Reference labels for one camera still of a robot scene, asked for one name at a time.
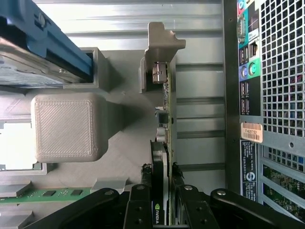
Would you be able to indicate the green motherboard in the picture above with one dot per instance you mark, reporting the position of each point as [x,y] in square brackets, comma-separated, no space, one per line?
[281,181]

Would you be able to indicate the green RAM stick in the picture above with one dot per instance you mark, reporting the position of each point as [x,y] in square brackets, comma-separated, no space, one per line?
[47,193]

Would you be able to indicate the grey printed parts rack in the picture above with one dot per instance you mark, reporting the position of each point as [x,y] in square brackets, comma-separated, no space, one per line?
[64,126]

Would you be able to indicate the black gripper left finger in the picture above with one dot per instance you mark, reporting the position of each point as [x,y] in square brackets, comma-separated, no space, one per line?
[138,210]

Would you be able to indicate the silver CPU chip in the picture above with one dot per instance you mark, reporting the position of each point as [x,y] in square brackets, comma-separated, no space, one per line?
[16,145]

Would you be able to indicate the black open PC case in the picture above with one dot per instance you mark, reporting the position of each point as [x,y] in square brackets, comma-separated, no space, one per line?
[281,71]

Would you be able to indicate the hard disk blue caddy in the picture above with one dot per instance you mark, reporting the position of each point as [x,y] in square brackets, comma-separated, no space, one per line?
[59,47]

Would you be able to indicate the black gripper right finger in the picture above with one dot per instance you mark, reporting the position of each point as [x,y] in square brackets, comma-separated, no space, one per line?
[195,212]

